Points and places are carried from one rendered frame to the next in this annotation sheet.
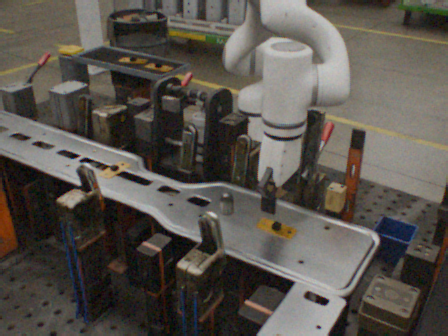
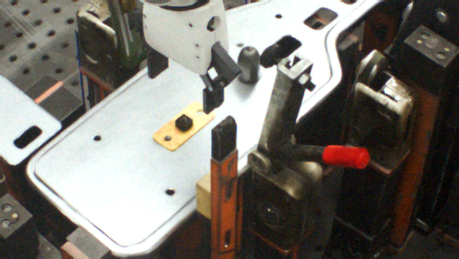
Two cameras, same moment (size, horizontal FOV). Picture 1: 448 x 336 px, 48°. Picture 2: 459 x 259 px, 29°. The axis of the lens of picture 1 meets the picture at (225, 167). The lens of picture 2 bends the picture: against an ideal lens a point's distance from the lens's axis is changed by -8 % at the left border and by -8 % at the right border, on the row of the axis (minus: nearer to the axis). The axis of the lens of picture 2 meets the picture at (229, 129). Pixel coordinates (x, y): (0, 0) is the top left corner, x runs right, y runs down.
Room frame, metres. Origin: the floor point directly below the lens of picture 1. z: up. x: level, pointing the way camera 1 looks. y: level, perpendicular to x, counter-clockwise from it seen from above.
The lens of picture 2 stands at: (1.03, -0.92, 1.91)
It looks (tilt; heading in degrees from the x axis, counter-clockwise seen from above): 48 degrees down; 98
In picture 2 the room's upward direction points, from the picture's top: 1 degrees clockwise
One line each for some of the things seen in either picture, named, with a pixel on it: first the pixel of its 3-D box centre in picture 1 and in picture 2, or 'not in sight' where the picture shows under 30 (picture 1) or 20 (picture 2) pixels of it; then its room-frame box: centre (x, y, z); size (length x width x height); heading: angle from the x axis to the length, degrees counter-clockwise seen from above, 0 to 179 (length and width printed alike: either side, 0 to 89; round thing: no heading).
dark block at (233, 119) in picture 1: (233, 187); (411, 151); (1.17, -0.02, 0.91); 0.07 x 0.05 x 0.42; 148
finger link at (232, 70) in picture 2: not in sight; (213, 56); (0.90, -0.14, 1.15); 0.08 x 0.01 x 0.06; 148
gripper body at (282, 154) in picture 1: (281, 151); (182, 18); (0.86, -0.11, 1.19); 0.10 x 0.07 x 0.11; 148
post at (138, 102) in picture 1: (144, 160); not in sight; (1.34, 0.25, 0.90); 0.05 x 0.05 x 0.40; 58
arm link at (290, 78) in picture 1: (288, 81); not in sight; (0.86, -0.11, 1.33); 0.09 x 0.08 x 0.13; 89
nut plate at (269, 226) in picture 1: (276, 226); (184, 123); (0.86, -0.11, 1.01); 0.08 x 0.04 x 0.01; 58
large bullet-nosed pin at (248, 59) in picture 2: (226, 204); (248, 65); (0.93, 0.00, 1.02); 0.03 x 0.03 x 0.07
